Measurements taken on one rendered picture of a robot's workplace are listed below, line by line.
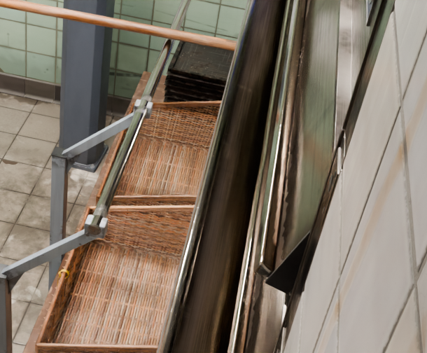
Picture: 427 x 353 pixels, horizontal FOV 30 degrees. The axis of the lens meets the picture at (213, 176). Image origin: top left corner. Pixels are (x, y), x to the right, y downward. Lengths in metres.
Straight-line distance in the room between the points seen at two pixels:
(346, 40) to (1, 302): 1.25
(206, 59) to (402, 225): 2.63
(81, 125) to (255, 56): 1.79
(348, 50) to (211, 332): 0.51
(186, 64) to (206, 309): 1.81
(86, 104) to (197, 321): 2.37
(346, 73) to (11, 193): 2.80
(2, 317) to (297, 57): 1.07
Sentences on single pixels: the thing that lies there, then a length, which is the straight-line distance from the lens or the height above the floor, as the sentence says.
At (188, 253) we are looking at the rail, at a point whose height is 1.44.
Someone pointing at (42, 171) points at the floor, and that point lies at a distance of 3.71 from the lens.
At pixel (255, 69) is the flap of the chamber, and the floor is 1.41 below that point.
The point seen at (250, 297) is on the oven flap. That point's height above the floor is 1.47.
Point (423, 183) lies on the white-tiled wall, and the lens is 0.40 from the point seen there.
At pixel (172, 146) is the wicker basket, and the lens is 2.94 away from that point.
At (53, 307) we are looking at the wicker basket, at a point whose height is 0.73.
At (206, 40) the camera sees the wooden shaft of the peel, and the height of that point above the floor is 1.20.
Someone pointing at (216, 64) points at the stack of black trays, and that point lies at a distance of 3.01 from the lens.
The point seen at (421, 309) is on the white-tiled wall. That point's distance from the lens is 0.36.
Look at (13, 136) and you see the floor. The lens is 3.93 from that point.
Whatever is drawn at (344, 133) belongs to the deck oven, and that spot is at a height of 1.93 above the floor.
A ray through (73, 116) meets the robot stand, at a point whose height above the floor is 0.28.
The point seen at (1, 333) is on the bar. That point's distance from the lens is 2.07.
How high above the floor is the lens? 2.34
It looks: 38 degrees down
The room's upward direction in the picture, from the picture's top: 11 degrees clockwise
